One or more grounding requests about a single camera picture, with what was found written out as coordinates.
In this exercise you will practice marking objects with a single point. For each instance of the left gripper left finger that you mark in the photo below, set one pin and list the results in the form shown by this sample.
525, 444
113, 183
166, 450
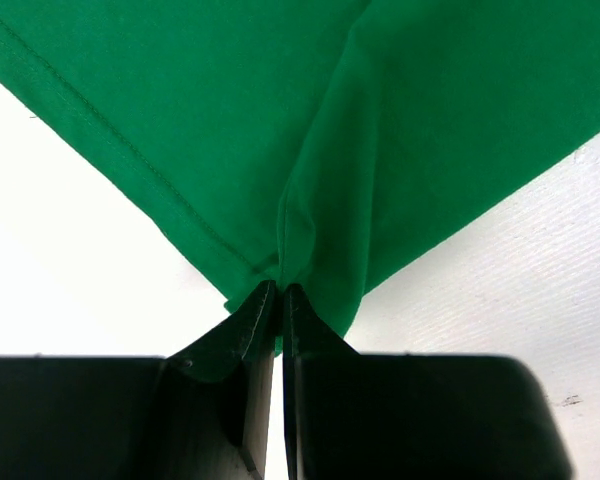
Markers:
201, 413

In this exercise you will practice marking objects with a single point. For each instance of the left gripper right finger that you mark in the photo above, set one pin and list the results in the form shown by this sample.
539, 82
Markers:
349, 415

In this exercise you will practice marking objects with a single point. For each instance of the green t shirt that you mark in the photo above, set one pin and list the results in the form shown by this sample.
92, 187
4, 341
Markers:
324, 143

